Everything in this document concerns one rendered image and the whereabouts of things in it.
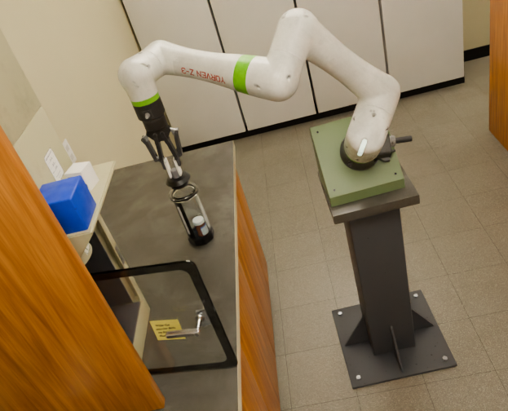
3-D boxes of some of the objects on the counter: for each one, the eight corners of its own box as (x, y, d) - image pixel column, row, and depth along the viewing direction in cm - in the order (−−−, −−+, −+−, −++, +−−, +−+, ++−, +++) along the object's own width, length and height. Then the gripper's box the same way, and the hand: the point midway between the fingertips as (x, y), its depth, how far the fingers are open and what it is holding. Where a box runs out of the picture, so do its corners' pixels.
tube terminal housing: (57, 405, 154) (-112, 199, 110) (81, 321, 180) (-47, 128, 137) (137, 390, 151) (-4, 171, 107) (150, 307, 178) (41, 104, 134)
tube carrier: (186, 247, 197) (166, 202, 185) (188, 229, 206) (170, 185, 194) (214, 240, 196) (196, 196, 184) (214, 223, 205) (198, 178, 192)
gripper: (127, 126, 169) (153, 186, 182) (174, 115, 167) (196, 175, 180) (131, 116, 175) (156, 174, 188) (176, 104, 173) (198, 165, 186)
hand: (173, 167), depth 182 cm, fingers closed on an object, 3 cm apart
